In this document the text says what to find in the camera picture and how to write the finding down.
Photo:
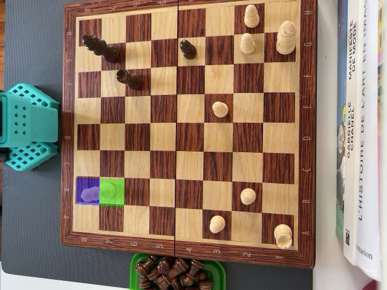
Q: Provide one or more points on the tall light wooden chess piece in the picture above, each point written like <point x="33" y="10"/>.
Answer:
<point x="107" y="190"/>

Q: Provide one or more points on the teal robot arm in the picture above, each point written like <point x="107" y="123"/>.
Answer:
<point x="36" y="121"/>

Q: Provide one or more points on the light wooden chess pawn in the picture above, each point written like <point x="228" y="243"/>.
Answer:
<point x="217" y="224"/>
<point x="251" y="16"/>
<point x="248" y="195"/>
<point x="248" y="43"/>
<point x="220" y="109"/>

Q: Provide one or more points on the dark chess rook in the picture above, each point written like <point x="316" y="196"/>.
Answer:
<point x="131" y="80"/>

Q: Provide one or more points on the dark chess pawn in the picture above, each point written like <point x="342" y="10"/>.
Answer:
<point x="188" y="49"/>

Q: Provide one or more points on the dark brown captured chess piece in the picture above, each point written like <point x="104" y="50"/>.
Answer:
<point x="145" y="284"/>
<point x="180" y="264"/>
<point x="205" y="284"/>
<point x="185" y="281"/>
<point x="144" y="266"/>
<point x="202" y="275"/>
<point x="195" y="266"/>
<point x="163" y="279"/>
<point x="163" y="266"/>

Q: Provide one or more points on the light wooden chess rook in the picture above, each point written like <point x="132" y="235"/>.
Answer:
<point x="283" y="236"/>

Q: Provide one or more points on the wooden folding chessboard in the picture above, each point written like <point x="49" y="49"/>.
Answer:
<point x="193" y="136"/>

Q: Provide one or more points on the green plastic container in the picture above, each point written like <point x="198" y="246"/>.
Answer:
<point x="219" y="269"/>

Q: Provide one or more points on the illustrated comic book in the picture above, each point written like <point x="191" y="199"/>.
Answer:
<point x="341" y="145"/>

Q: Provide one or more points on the white Gabrielle Chanel book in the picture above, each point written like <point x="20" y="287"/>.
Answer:
<point x="350" y="121"/>

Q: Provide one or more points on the white art history book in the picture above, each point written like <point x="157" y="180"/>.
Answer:
<point x="367" y="151"/>

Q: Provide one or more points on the book with coloured page edge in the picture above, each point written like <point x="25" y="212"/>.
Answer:
<point x="383" y="121"/>

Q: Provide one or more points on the dark grey table mat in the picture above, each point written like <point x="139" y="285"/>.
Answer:
<point x="30" y="45"/>

